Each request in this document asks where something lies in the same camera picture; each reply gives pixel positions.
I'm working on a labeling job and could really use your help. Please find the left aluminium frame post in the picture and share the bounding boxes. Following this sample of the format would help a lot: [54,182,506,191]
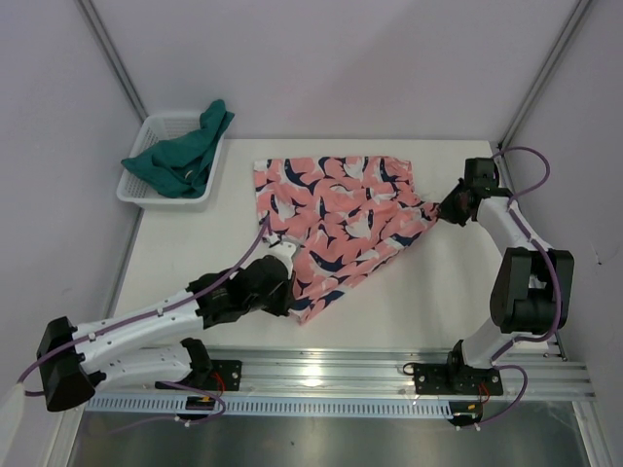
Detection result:
[75,0,149,123]

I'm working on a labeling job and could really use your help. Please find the green shorts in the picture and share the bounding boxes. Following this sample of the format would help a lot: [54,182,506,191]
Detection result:
[122,99,235,198]

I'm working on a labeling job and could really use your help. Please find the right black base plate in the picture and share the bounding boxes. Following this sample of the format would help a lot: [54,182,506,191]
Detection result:
[402,362,503,396]

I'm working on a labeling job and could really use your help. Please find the white perforated cable tray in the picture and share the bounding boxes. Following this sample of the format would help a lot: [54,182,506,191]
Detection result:
[86,393,453,419]

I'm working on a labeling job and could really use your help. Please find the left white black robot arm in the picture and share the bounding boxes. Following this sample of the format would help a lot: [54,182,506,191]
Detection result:
[37,255,295,413]

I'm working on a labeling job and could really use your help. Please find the pink shark print shorts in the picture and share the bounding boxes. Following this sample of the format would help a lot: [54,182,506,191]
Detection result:
[253,156,438,324]

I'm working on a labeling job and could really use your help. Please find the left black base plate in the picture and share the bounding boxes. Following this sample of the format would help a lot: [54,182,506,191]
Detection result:
[169,359,243,392]

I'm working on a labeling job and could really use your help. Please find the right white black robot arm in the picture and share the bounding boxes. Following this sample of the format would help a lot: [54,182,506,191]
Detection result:
[439,158,574,393]

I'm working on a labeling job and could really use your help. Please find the aluminium mounting rail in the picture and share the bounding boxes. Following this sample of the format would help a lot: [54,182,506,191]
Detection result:
[93,344,596,401]

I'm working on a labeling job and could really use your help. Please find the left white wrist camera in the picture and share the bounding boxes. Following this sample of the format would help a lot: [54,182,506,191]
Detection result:
[269,241,298,269]

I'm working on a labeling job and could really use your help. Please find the right aluminium frame post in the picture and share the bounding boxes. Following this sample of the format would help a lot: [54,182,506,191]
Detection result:
[496,0,597,150]

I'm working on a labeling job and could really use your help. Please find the aluminium frame post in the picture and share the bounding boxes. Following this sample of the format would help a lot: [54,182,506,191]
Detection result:
[75,0,149,123]
[496,0,597,150]

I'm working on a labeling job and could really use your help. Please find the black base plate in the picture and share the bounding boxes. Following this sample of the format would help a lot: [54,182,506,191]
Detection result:
[402,362,503,396]
[169,359,243,392]

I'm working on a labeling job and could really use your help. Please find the white plastic basket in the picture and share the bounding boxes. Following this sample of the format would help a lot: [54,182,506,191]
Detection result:
[115,110,226,213]

